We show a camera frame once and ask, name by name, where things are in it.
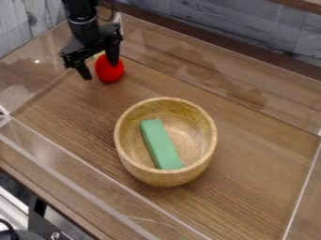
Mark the round wooden bowl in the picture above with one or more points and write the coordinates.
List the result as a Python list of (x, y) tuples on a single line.
[(193, 133)]

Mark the green rectangular block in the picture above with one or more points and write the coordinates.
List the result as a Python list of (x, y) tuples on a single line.
[(162, 150)]

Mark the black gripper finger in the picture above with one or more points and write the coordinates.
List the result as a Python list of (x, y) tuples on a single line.
[(113, 50), (83, 70)]

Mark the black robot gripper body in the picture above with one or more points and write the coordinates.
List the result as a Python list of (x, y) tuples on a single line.
[(89, 40)]

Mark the clear acrylic tray wall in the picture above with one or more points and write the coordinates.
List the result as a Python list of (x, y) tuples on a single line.
[(260, 191)]

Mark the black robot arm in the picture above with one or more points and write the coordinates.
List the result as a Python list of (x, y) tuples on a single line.
[(81, 11)]

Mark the clear acrylic corner bracket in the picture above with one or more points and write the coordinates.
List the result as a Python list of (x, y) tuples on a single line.
[(118, 19)]

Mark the red plush strawberry fruit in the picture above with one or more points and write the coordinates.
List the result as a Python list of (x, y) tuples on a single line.
[(107, 72)]

